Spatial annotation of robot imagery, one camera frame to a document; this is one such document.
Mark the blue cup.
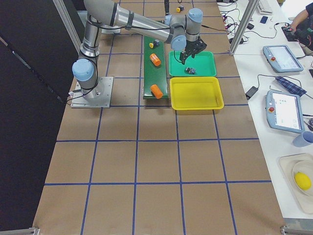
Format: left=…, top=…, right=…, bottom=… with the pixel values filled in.
left=292, top=131, right=313, bottom=147

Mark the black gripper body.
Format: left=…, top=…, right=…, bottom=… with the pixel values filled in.
left=187, top=36, right=207, bottom=55

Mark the person at desk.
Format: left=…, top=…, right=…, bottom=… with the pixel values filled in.
left=290, top=3, right=313, bottom=50

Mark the aluminium frame post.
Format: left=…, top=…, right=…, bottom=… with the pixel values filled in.
left=229, top=0, right=258, bottom=55

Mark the teach pendant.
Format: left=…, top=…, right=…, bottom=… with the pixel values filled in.
left=265, top=90, right=305, bottom=134
left=263, top=45, right=303, bottom=73

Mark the near teach pendant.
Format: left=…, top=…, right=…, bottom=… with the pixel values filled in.
left=265, top=90, right=305, bottom=134

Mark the yellow plastic tray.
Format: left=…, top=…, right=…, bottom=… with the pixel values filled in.
left=170, top=76, right=224, bottom=111

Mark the far teach pendant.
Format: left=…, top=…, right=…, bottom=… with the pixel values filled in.
left=263, top=45, right=303, bottom=73

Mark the red black wire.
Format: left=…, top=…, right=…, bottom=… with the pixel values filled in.
left=200, top=23, right=230, bottom=32

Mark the plain orange cylinder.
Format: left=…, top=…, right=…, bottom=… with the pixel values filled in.
left=150, top=84, right=163, bottom=99

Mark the green plastic tray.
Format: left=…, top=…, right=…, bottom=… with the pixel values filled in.
left=168, top=51, right=217, bottom=77

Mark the blue plaid cloth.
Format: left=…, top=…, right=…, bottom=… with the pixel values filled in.
left=275, top=76, right=307, bottom=96

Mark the black power adapter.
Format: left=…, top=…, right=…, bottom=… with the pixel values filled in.
left=245, top=86, right=258, bottom=100

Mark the orange cylinder with numbers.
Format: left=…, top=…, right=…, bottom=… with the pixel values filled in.
left=149, top=53, right=161, bottom=67

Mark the yellow lemon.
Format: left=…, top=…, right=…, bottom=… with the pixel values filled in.
left=294, top=172, right=312, bottom=190

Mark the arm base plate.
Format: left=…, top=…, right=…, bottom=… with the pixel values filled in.
left=69, top=77, right=113, bottom=108

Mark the green conveyor belt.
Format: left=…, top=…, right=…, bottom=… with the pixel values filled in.
left=143, top=36, right=168, bottom=99

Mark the green push button dark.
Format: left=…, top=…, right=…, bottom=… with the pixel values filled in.
left=184, top=67, right=196, bottom=74

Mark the white bowl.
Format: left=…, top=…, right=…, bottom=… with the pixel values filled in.
left=292, top=160, right=313, bottom=196

